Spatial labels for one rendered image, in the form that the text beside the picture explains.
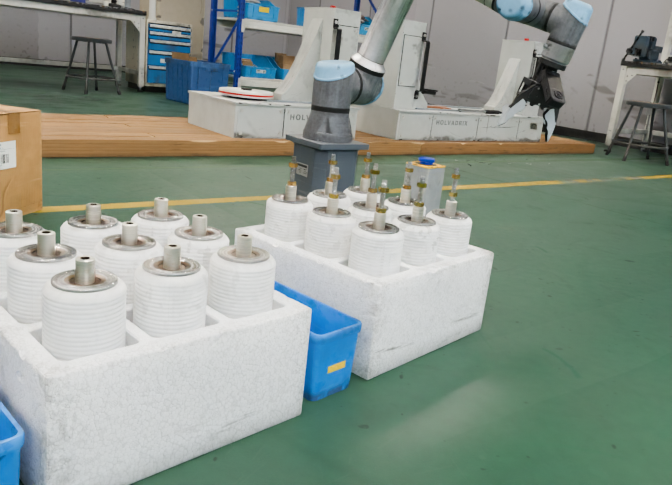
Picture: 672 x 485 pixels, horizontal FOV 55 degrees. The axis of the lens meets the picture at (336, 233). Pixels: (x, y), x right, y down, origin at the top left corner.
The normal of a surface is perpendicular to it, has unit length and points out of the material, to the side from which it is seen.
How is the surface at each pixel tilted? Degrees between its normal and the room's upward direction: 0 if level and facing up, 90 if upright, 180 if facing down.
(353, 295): 90
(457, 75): 90
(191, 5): 90
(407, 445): 0
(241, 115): 90
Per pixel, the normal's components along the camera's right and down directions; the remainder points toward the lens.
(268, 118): 0.60, 0.27
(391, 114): -0.79, 0.08
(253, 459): 0.11, -0.96
